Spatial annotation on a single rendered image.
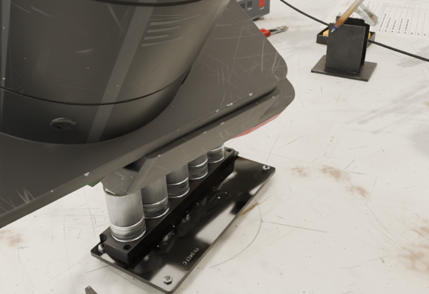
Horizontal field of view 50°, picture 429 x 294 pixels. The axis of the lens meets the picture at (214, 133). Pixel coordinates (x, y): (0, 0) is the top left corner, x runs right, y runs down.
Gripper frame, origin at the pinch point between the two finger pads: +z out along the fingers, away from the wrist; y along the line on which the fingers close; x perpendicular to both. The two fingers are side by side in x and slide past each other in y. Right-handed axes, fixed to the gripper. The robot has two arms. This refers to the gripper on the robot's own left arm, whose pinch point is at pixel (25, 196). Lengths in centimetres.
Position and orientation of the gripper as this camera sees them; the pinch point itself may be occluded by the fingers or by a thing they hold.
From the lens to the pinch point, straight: 18.5
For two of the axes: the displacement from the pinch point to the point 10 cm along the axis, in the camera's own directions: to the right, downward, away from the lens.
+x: 5.9, 7.8, -2.1
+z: -3.9, 5.0, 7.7
